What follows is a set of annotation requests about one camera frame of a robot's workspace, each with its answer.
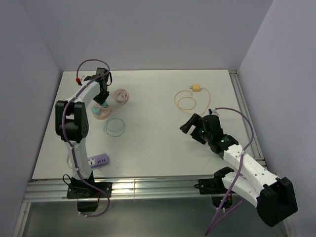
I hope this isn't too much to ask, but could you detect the blue adapter plug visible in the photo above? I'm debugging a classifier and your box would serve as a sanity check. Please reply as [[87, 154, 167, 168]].
[[101, 101, 109, 108]]

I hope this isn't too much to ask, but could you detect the teal charger plug with cable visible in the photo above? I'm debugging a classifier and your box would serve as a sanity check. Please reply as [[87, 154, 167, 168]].
[[91, 106, 101, 117]]

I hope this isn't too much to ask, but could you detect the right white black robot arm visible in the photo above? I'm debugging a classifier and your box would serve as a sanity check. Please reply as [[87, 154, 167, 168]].
[[180, 111, 298, 227]]

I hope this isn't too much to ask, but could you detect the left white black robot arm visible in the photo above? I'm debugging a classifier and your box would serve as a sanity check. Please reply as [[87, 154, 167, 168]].
[[55, 68, 112, 197]]

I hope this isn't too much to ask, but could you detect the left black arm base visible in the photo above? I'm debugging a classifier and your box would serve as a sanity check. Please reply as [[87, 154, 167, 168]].
[[62, 173, 112, 213]]

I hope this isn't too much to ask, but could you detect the aluminium front rail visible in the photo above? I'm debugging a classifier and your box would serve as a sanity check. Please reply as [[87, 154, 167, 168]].
[[23, 175, 283, 203]]

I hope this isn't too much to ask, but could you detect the round pink power strip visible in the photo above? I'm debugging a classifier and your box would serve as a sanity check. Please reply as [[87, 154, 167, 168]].
[[93, 105, 112, 120]]

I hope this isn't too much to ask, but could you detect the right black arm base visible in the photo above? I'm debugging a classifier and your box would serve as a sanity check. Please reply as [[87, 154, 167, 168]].
[[194, 178, 227, 208]]

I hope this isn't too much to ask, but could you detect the thin teal charger cable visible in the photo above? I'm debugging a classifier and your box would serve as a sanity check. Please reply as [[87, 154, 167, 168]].
[[102, 118, 126, 137]]

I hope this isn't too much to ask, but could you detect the yellow charger plug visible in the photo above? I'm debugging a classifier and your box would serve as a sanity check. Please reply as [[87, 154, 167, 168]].
[[190, 84, 201, 92]]

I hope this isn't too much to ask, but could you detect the yellow charger cable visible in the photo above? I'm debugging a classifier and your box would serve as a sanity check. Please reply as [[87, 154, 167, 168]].
[[174, 88, 212, 116]]

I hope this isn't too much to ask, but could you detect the purple power strip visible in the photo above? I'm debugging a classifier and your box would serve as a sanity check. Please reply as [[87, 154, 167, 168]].
[[87, 154, 110, 169]]

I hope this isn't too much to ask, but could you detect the aluminium side rail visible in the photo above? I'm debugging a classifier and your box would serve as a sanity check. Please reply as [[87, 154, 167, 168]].
[[229, 70, 260, 146]]

